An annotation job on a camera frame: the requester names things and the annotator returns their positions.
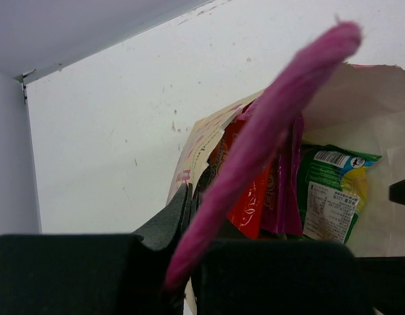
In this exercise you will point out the green chips bag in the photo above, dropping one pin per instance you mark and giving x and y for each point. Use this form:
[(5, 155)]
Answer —
[(332, 189)]

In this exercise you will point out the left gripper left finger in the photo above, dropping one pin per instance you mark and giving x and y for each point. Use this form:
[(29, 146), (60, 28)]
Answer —
[(94, 273)]

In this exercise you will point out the paper bag with pink handles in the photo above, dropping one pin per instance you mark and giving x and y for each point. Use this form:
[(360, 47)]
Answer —
[(353, 107)]

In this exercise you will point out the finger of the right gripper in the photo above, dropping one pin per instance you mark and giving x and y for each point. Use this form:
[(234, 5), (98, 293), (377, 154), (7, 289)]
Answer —
[(397, 192), (385, 281)]

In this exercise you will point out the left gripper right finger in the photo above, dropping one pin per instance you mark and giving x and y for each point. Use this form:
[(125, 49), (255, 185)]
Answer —
[(243, 276)]

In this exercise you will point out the red snack bag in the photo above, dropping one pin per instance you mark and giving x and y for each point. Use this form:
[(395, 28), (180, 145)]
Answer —
[(246, 215)]

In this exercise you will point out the purple snack bag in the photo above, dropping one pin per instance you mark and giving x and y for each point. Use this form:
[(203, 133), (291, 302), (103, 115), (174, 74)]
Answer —
[(280, 213)]

